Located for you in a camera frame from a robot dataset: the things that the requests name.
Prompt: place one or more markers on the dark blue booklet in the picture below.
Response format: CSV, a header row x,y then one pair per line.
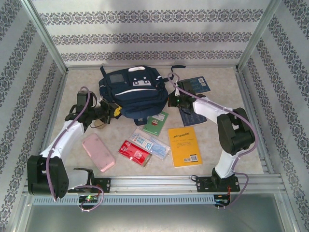
x,y
201,84
195,118

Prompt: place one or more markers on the navy blue backpack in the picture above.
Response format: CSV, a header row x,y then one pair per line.
x,y
135,96

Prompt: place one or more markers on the green notebook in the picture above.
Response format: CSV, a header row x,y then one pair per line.
x,y
155,124

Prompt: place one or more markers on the red plastic packet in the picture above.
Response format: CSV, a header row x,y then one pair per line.
x,y
134,152

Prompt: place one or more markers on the pink pencil case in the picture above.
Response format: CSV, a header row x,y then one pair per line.
x,y
99,153

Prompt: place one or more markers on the yellow book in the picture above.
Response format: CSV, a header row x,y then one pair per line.
x,y
184,147

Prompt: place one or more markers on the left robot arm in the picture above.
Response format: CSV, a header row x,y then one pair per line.
x,y
70,135

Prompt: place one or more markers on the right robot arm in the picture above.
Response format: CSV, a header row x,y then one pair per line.
x,y
207,108

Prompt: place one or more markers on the left controller board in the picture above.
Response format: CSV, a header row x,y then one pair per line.
x,y
88,198

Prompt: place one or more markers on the controller board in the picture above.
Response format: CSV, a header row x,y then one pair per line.
x,y
88,198
222,201

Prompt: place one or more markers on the right controller board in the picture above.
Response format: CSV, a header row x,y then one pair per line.
x,y
222,201

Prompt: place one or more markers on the grey metal panel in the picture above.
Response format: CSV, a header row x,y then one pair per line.
x,y
154,220

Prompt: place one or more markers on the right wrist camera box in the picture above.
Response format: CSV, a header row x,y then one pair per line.
x,y
186,85

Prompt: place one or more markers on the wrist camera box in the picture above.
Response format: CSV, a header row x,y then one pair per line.
x,y
82,97
186,85

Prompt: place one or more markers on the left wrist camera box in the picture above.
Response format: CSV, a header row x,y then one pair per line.
x,y
82,97

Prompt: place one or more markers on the aluminium side rail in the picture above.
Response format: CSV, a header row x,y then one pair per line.
x,y
246,96
58,96

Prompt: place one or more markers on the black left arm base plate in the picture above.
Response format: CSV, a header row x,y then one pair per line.
x,y
103,184

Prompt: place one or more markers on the aluminium mounting rail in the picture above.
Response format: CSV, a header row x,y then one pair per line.
x,y
154,183

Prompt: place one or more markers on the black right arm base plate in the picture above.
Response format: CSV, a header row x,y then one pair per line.
x,y
202,184

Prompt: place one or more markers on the aluminium frame post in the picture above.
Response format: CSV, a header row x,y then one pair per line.
x,y
258,36
45,36

